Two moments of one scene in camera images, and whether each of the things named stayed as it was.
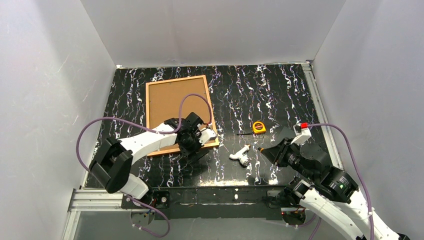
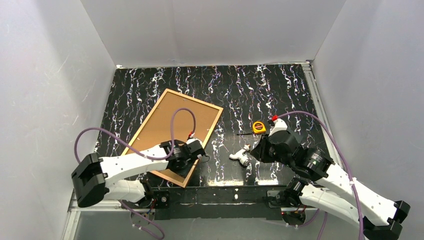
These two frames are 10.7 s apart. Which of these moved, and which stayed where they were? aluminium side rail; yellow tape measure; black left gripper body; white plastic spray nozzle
Moved: black left gripper body
Stayed: aluminium side rail; yellow tape measure; white plastic spray nozzle
